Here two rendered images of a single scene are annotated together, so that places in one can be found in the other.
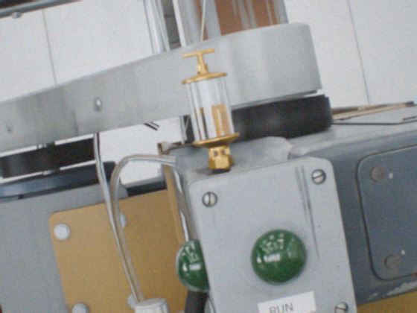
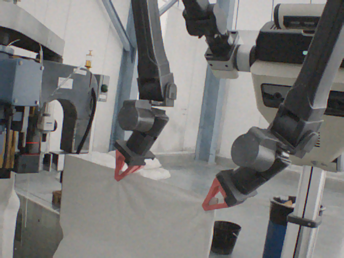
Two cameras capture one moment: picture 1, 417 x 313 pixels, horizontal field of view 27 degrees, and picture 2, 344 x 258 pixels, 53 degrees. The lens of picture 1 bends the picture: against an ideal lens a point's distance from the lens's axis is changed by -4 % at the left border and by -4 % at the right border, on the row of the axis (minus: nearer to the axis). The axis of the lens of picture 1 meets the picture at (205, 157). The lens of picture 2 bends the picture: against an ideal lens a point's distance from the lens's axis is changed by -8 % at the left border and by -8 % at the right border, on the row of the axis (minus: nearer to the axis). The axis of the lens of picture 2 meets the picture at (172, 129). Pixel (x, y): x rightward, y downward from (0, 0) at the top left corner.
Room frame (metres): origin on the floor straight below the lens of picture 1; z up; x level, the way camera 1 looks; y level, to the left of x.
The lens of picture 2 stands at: (1.27, 0.96, 1.24)
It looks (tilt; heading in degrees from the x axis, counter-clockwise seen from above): 3 degrees down; 219
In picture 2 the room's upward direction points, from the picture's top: 8 degrees clockwise
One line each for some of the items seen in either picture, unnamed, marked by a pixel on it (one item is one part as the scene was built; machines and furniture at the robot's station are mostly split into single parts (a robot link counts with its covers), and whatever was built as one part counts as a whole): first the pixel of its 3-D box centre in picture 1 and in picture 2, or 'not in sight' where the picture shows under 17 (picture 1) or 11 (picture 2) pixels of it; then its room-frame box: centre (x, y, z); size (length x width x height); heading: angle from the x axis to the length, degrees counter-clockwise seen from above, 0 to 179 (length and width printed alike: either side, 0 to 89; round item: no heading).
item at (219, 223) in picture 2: not in sight; (223, 238); (-1.69, -0.62, 0.13); 0.30 x 0.30 x 0.26
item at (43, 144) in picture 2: not in sight; (43, 142); (0.72, 0.07, 1.11); 0.03 x 0.03 x 0.06
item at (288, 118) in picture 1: (272, 120); (49, 60); (0.66, -0.05, 1.35); 0.09 x 0.09 x 0.03
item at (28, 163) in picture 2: not in sight; (24, 162); (0.74, 0.01, 1.04); 0.08 x 0.06 x 0.05; 4
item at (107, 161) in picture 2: not in sight; (112, 165); (-1.46, -1.98, 0.56); 0.66 x 0.42 x 0.15; 4
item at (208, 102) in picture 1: (210, 108); (89, 61); (0.54, -0.01, 1.37); 0.03 x 0.02 x 0.03; 94
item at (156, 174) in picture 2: not in sight; (143, 172); (-2.05, -2.05, 0.44); 0.68 x 0.44 x 0.15; 4
